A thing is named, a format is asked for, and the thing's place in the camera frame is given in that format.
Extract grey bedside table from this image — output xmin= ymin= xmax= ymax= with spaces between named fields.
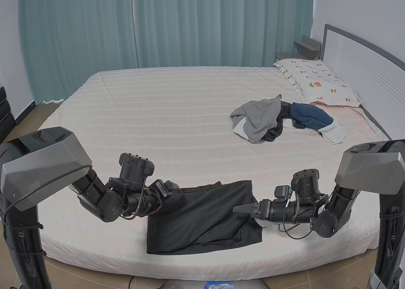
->
xmin=276 ymin=35 xmax=322 ymax=61

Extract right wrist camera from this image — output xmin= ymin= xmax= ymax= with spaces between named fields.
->
xmin=274 ymin=185 xmax=292 ymax=202

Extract white printed pillow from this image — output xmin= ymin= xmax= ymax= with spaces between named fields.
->
xmin=274 ymin=58 xmax=363 ymax=106

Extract white garment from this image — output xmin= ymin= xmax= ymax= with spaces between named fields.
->
xmin=232 ymin=120 xmax=249 ymax=139
xmin=318 ymin=119 xmax=345 ymax=145

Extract black T-shirt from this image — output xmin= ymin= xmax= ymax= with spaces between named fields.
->
xmin=146 ymin=180 xmax=264 ymax=255

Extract dark blue garment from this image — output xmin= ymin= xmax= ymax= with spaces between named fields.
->
xmin=290 ymin=102 xmax=335 ymax=130

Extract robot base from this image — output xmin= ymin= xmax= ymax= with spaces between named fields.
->
xmin=165 ymin=278 xmax=264 ymax=289

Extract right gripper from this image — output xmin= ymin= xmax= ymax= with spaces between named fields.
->
xmin=255 ymin=199 xmax=296 ymax=224

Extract grey garment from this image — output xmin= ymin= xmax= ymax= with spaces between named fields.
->
xmin=229 ymin=94 xmax=283 ymax=145

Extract bed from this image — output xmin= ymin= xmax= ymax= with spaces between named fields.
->
xmin=36 ymin=24 xmax=405 ymax=279

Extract black shiny garment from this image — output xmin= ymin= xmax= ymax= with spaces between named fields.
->
xmin=264 ymin=101 xmax=306 ymax=142

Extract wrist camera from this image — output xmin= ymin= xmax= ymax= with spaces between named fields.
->
xmin=154 ymin=179 xmax=178 ymax=202
xmin=274 ymin=185 xmax=292 ymax=202

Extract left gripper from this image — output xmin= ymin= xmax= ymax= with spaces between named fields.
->
xmin=144 ymin=183 xmax=182 ymax=217

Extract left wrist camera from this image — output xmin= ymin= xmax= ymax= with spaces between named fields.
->
xmin=154 ymin=179 xmax=178 ymax=202

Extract blue-green curtain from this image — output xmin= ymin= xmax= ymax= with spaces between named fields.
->
xmin=19 ymin=0 xmax=138 ymax=105
xmin=133 ymin=0 xmax=316 ymax=67

